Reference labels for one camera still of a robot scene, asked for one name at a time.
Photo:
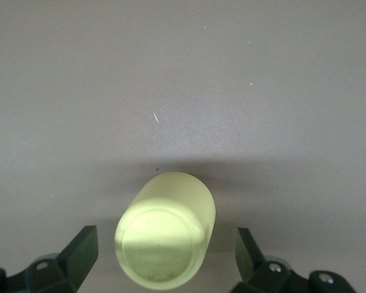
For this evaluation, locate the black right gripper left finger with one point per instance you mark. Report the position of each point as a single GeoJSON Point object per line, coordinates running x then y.
{"type": "Point", "coordinates": [70, 268]}

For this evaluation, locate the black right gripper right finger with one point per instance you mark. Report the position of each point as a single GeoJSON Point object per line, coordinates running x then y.
{"type": "Point", "coordinates": [262, 277]}

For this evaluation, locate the yellow plastic cup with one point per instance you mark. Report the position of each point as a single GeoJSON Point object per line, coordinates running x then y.
{"type": "Point", "coordinates": [164, 232]}

